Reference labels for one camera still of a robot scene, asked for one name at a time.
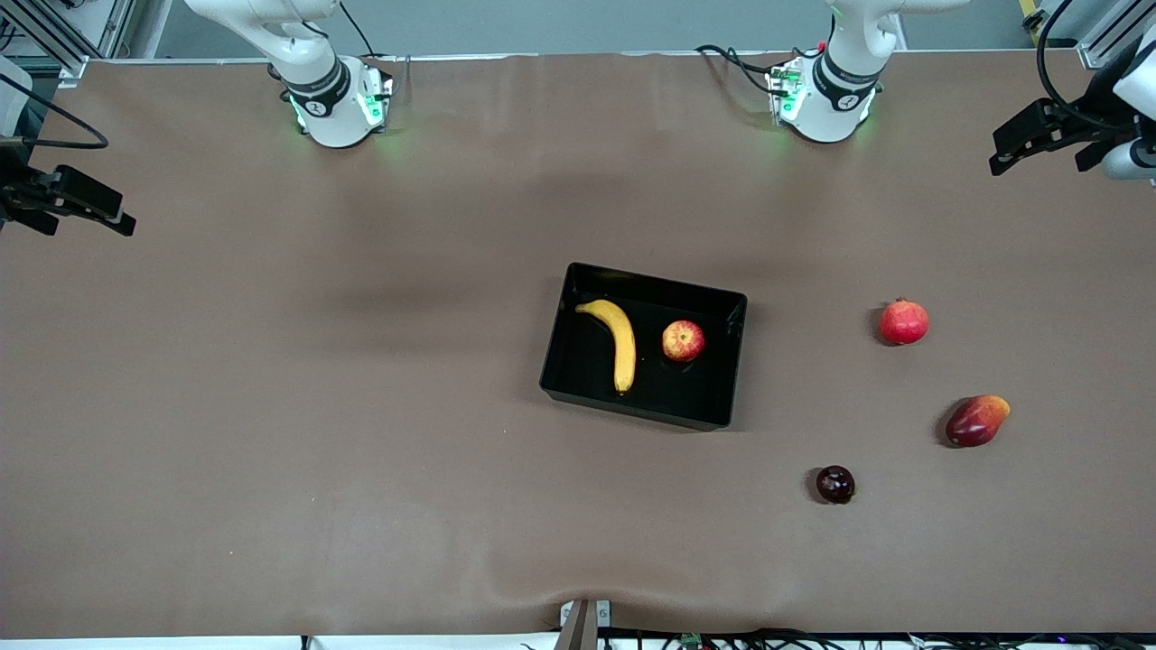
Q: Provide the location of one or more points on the dark purple plum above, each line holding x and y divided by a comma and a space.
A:
835, 485

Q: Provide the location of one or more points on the black plastic box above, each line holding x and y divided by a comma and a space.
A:
695, 388

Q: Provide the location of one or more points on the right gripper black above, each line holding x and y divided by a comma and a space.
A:
20, 194

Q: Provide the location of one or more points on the yellow banana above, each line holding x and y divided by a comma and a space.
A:
623, 348

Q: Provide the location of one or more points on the red yellow mango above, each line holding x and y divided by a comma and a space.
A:
975, 422

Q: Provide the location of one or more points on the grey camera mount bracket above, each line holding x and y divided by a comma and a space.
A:
578, 623

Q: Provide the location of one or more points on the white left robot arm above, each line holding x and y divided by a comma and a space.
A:
835, 99

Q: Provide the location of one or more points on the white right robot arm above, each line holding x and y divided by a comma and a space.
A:
330, 108

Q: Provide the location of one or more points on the brown table mat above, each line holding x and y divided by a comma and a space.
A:
271, 361

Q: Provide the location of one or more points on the aluminium frame profile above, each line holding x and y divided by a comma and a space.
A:
1097, 32
54, 36

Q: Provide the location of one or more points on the red pomegranate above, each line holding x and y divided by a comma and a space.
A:
904, 323

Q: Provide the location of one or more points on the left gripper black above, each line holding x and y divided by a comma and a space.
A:
1086, 124

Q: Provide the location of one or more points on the red yellow apple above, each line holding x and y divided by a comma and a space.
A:
683, 341

